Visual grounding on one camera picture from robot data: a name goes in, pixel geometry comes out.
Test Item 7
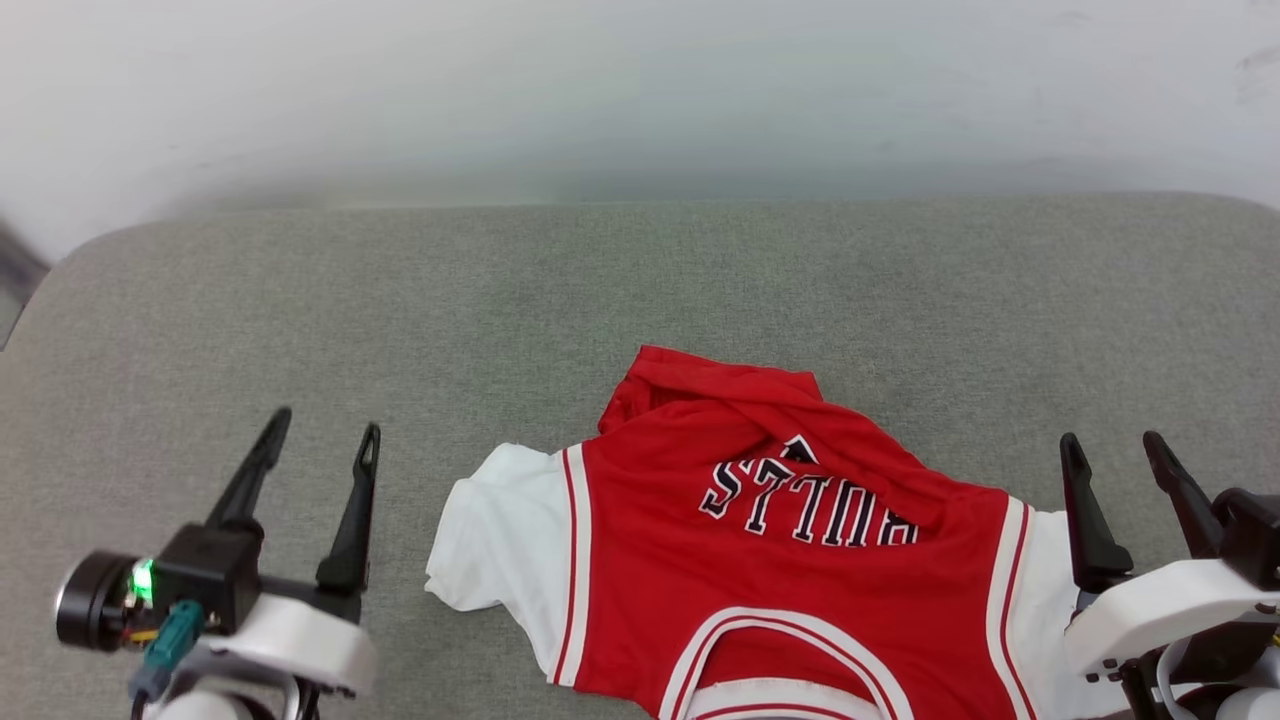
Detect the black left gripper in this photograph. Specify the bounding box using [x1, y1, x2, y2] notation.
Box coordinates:
[54, 407, 382, 653]

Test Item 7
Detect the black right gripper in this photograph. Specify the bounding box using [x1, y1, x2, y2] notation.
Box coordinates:
[1059, 431, 1280, 594]

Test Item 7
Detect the red and white basketball jersey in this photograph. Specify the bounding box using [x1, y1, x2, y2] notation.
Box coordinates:
[425, 345, 1141, 720]

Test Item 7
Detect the teal cable connector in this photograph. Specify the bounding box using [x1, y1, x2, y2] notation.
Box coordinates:
[128, 600, 206, 701]

